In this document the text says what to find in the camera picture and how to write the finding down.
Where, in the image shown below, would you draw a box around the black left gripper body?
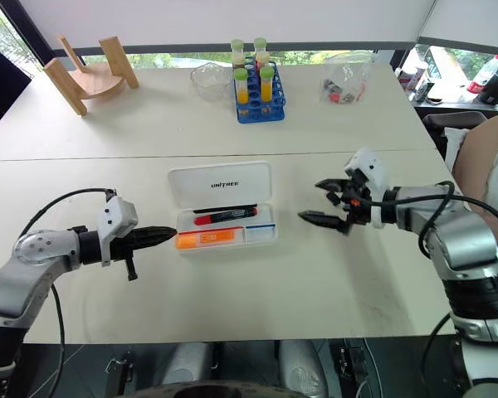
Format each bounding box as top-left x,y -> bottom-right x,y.
109,231 -> 143,284

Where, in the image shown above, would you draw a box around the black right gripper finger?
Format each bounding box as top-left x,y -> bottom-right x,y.
297,210 -> 346,235
314,177 -> 349,197

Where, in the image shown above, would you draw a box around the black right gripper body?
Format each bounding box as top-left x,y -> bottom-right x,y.
334,172 -> 374,237

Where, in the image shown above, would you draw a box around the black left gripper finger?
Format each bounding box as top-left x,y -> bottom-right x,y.
136,236 -> 178,251
135,225 -> 178,240

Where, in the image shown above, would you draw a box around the red marker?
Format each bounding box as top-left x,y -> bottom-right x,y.
193,207 -> 260,226

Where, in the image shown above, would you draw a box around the black marker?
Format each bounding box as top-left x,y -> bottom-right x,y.
192,202 -> 259,215

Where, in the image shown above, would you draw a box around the white Unitree pencil case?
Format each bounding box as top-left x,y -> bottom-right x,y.
167,160 -> 280,257

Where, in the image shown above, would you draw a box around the orange eraser block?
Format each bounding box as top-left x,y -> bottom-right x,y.
174,231 -> 246,250

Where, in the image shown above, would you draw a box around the blue test tube rack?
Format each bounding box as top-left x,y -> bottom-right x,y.
233,60 -> 288,124

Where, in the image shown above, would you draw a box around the clear plastic bag with parts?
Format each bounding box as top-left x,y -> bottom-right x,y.
319,51 -> 377,106

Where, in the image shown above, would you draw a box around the green-capped tube orange liquid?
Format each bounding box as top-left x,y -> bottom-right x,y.
233,67 -> 249,105
259,66 -> 276,103

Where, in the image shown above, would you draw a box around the silver left robot leg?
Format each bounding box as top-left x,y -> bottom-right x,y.
164,342 -> 213,387

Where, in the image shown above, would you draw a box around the silver robot leg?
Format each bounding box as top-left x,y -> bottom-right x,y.
164,342 -> 213,387
279,340 -> 330,397

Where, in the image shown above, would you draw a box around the black office chair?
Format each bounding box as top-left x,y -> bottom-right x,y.
422,110 -> 490,159

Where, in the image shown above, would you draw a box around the person in white shirt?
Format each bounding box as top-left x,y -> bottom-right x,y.
444,110 -> 498,246

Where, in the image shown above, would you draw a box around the white cup with red label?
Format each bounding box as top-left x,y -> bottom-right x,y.
398,52 -> 429,91

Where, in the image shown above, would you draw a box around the silver right robot leg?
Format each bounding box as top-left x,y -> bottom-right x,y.
279,340 -> 330,397

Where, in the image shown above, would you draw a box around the clear plastic bowl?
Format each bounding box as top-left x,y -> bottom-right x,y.
189,62 -> 234,103

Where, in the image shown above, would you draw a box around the dark rounded robot torso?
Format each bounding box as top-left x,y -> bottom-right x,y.
126,380 -> 305,398

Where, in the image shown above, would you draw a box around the green-capped tube brown contents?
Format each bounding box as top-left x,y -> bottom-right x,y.
230,38 -> 245,70

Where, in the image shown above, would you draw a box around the wooden curved stand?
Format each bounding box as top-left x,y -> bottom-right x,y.
43,33 -> 141,118

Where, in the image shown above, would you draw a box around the red-labelled cola bottle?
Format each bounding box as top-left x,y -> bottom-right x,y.
467,53 -> 498,95

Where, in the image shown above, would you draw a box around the black monitor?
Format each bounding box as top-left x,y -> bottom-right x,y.
0,36 -> 33,143

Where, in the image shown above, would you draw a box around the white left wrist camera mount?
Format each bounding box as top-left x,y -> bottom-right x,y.
97,194 -> 139,267

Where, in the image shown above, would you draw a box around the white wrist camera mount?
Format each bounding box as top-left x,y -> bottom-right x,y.
343,146 -> 389,230
97,194 -> 139,267

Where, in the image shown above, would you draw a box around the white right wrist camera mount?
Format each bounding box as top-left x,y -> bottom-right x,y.
343,146 -> 389,230

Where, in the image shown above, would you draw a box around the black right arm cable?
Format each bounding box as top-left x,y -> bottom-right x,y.
355,180 -> 490,259

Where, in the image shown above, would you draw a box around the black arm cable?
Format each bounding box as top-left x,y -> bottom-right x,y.
355,180 -> 490,259
19,188 -> 118,245

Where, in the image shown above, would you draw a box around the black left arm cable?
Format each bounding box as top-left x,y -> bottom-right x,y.
19,188 -> 118,245

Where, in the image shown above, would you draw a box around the thin black left body cable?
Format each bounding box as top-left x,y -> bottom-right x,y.
49,284 -> 66,398

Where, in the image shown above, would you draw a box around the thin black body cable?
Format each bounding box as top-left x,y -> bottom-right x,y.
422,312 -> 456,398
49,284 -> 66,398

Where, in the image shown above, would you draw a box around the thin black right body cable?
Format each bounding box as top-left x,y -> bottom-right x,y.
422,312 -> 456,398

